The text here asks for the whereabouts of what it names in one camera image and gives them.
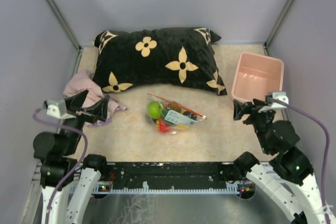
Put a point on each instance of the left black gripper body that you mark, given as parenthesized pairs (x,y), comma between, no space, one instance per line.
(77,124)

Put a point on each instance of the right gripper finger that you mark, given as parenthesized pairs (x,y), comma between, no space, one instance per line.
(260,105)
(243,108)

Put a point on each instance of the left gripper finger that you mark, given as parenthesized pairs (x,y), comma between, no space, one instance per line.
(97,112)
(76,101)

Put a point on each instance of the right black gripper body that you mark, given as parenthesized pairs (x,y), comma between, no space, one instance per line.
(260,121)

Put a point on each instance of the dark mangosteen toy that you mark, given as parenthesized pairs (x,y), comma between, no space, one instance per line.
(190,115)

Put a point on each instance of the light green toy fruit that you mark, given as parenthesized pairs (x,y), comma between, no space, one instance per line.
(154,110)

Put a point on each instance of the yellow toy lemon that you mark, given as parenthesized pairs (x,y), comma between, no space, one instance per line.
(181,127)

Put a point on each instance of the red yellow toy mango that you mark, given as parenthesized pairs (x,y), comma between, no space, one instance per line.
(162,127)

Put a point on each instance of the brown toy fruit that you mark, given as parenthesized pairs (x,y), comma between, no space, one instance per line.
(177,109)

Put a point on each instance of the clear zip bag orange zipper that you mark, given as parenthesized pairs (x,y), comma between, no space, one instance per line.
(169,116)

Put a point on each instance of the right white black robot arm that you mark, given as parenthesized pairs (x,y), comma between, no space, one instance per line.
(299,198)

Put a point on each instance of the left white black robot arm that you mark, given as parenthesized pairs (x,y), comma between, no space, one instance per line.
(68,174)

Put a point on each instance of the pink purple cloth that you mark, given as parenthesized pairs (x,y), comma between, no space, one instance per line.
(81,81)

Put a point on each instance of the pink plastic bin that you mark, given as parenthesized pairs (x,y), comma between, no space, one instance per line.
(256,75)

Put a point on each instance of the black floral pillow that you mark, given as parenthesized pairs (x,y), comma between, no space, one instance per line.
(179,56)

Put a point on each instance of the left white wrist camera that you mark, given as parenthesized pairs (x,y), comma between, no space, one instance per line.
(56,108)

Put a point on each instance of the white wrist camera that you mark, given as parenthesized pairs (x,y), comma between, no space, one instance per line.
(275,101)
(56,108)

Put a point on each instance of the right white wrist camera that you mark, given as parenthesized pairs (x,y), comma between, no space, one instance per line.
(275,101)

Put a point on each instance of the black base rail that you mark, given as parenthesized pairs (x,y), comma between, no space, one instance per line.
(155,178)

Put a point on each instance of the left aluminium corner post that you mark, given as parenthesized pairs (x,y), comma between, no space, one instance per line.
(63,23)

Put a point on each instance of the aluminium corner post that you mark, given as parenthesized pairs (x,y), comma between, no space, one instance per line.
(63,23)
(281,18)

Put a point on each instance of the right aluminium corner post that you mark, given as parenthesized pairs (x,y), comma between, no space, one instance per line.
(281,18)

